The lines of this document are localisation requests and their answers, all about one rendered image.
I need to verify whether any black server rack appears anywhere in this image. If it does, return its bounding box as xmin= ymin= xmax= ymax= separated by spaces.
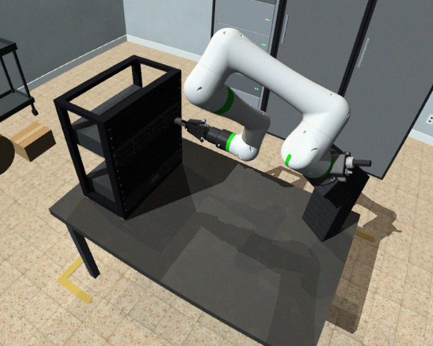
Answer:
xmin=53 ymin=55 xmax=183 ymax=220

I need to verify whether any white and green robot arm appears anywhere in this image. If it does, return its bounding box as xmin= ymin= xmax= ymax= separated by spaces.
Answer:
xmin=184 ymin=28 xmax=372 ymax=185

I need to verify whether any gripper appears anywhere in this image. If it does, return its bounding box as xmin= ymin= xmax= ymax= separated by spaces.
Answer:
xmin=174 ymin=117 xmax=221 ymax=145

